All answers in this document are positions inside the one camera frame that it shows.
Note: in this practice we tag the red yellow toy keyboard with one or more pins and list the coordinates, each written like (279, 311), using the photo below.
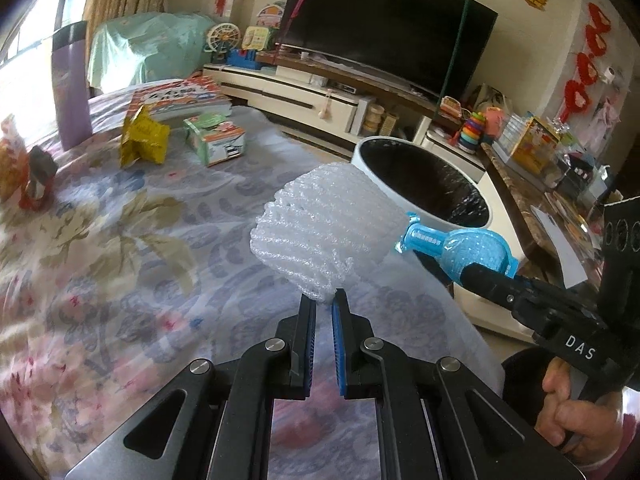
(451, 108)

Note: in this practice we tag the white security camera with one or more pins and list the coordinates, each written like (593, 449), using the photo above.
(611, 75)

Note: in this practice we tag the pink plastic toy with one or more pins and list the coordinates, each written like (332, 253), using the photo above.
(496, 125)

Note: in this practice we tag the yellow green toy phone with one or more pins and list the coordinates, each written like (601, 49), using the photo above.
(257, 37)

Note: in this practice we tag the person's right hand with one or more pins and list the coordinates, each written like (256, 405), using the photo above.
(585, 425)

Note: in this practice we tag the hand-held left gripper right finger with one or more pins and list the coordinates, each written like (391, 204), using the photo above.
(339, 350)

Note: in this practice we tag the white upright box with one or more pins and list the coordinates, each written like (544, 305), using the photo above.
(361, 116)

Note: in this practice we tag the floral tablecloth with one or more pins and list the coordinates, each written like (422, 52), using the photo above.
(150, 260)

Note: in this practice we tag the red paper wall decoration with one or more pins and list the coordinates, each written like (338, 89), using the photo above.
(582, 67)

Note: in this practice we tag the pink hanging toy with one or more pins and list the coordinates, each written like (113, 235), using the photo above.
(327, 105)

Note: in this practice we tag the small green carton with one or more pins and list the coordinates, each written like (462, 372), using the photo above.
(215, 140)

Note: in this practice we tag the black flat television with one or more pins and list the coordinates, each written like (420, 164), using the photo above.
(380, 20)

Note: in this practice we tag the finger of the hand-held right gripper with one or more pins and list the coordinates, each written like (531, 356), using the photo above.
(500, 287)

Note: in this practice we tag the teal furniture cover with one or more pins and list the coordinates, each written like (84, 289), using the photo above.
(150, 45)

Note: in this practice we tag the clear plastic drawer organizer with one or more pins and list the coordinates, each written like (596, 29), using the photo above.
(512, 135)

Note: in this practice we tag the marble top side cabinet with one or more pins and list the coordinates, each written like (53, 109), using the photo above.
(520, 195)

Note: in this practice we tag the white foam fruit net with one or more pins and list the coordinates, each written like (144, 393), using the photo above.
(320, 225)

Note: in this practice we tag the stack of round tins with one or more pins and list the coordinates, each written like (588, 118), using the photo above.
(374, 119)

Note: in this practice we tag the colourful picture book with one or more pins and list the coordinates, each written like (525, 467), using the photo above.
(180, 97)

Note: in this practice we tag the toy ferris wheel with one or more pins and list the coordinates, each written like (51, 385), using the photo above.
(222, 37)

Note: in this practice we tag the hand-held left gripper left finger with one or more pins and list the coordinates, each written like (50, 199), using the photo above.
(309, 350)

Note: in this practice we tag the yellow snack wrapper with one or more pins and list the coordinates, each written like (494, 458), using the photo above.
(145, 140)

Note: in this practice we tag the white bin with black liner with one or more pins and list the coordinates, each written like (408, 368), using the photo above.
(435, 180)

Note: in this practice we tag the tan bag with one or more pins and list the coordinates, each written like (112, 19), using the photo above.
(487, 100)

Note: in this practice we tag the yellow toy box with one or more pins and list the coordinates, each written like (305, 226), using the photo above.
(535, 145)

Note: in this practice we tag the blue plastic toy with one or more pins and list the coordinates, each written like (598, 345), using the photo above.
(245, 60)

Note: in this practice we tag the wooden slatted holder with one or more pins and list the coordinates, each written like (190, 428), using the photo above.
(391, 124)

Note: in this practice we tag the white paper sheet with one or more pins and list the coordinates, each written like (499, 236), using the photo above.
(560, 245)

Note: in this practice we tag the purple bottle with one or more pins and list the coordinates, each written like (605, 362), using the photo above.
(72, 95)

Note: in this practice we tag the window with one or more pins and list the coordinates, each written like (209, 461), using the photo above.
(30, 35)

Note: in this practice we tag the white television cabinet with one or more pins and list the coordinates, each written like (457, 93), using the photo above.
(285, 92)

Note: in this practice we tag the cartoon house cutout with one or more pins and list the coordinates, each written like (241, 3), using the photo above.
(271, 15)

